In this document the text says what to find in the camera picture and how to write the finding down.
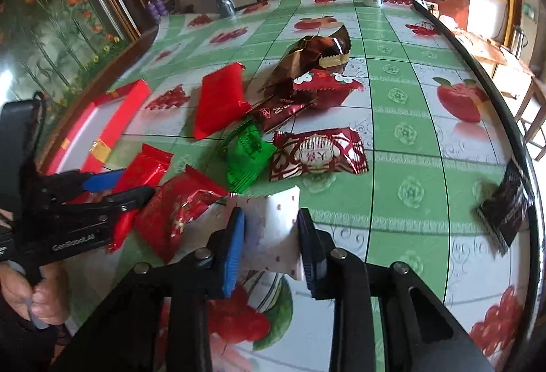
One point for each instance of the red white papercut snack packet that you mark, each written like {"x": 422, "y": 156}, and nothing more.
{"x": 326, "y": 151}

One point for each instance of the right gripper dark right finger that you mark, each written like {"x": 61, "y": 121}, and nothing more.
{"x": 312, "y": 253}

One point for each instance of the pink Lotso bear snack packet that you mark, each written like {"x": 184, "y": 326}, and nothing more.
{"x": 271, "y": 237}

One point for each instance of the steel kettle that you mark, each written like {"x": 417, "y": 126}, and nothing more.
{"x": 518, "y": 42}

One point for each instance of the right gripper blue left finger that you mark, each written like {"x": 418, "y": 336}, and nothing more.
{"x": 231, "y": 250}

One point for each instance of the brown gold snack bag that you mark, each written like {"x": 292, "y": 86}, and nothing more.
{"x": 311, "y": 52}

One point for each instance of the person left hand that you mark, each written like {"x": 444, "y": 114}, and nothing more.
{"x": 49, "y": 300}

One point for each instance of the dark red snack packet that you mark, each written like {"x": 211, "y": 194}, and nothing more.
{"x": 274, "y": 112}

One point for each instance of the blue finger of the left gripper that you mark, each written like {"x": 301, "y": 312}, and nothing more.
{"x": 101, "y": 182}

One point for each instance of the red flower snack packet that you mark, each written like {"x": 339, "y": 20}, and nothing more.
{"x": 326, "y": 89}

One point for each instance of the red shallow gift box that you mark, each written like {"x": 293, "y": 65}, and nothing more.
{"x": 91, "y": 139}

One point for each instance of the purple spray can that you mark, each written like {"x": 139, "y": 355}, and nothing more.
{"x": 152, "y": 10}
{"x": 161, "y": 8}

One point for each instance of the green snack packet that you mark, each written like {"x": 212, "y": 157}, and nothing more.
{"x": 246, "y": 155}

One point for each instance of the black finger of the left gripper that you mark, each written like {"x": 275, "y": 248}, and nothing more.
{"x": 129, "y": 200}

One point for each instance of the green fruit pattern tablecloth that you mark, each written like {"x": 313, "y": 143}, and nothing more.
{"x": 370, "y": 117}

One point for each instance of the red gold patterned snack packet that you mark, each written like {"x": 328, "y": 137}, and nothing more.
{"x": 180, "y": 201}

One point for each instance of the plain red snack packet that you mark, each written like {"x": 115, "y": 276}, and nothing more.
{"x": 221, "y": 102}

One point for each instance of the black snack packet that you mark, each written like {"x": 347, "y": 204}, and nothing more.
{"x": 506, "y": 209}

